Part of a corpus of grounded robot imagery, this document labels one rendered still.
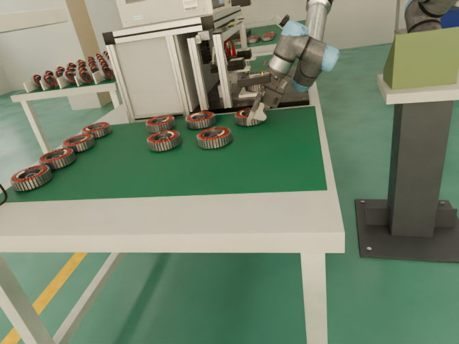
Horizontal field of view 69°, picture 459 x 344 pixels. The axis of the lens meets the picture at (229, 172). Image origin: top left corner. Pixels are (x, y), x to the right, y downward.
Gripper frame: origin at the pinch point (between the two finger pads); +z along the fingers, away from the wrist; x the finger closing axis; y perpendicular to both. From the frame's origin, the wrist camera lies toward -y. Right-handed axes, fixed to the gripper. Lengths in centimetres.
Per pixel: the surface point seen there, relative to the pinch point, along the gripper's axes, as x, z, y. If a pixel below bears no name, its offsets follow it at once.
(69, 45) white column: 316, 141, -273
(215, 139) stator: -22.8, 1.7, -6.6
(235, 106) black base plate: 13.8, 3.2, -7.1
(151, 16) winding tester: 23, -13, -53
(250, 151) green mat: -26.0, -1.3, 4.6
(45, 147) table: 100, 139, -147
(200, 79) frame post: 11.9, -1.6, -23.9
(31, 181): -46, 27, -50
